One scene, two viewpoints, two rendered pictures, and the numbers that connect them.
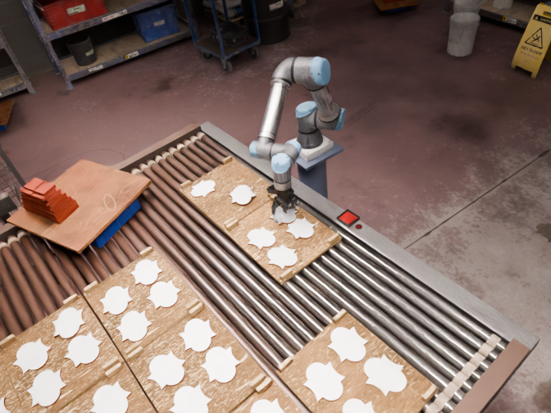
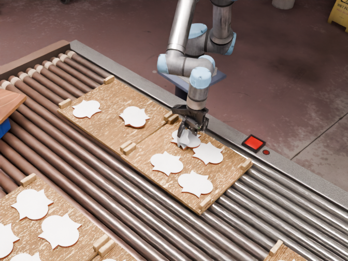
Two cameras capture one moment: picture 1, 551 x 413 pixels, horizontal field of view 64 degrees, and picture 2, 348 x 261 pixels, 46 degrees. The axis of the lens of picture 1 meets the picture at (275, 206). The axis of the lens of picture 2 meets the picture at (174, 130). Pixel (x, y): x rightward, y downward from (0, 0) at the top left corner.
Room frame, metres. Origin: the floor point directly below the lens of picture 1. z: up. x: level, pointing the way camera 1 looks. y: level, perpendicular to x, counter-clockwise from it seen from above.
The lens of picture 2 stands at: (0.26, 0.44, 2.13)
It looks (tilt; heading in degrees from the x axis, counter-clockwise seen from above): 42 degrees down; 341
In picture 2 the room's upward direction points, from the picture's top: 5 degrees clockwise
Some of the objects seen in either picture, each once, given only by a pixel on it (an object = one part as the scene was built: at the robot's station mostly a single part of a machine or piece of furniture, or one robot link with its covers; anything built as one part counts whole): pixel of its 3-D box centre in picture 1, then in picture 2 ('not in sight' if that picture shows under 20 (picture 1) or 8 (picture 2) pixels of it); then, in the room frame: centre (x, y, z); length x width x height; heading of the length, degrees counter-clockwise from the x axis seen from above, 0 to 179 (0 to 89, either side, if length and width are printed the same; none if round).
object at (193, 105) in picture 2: (283, 182); (197, 100); (1.42, -0.05, 1.17); 0.08 x 0.08 x 0.05
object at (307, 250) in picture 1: (281, 234); (187, 160); (1.34, -0.01, 0.93); 0.41 x 0.35 x 0.02; 33
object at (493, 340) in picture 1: (309, 212); (209, 137); (1.47, -0.16, 0.90); 1.95 x 0.05 x 0.05; 34
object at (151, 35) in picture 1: (154, 19); not in sight; (5.99, 1.15, 0.32); 0.50 x 0.41 x 0.37; 114
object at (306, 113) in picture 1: (307, 115); (196, 38); (2.02, -0.25, 1.08); 0.13 x 0.12 x 0.14; 61
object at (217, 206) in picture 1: (229, 192); (116, 113); (1.69, 0.22, 0.93); 0.41 x 0.35 x 0.02; 34
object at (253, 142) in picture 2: (348, 218); (253, 143); (1.37, -0.32, 0.92); 0.06 x 0.06 x 0.01; 34
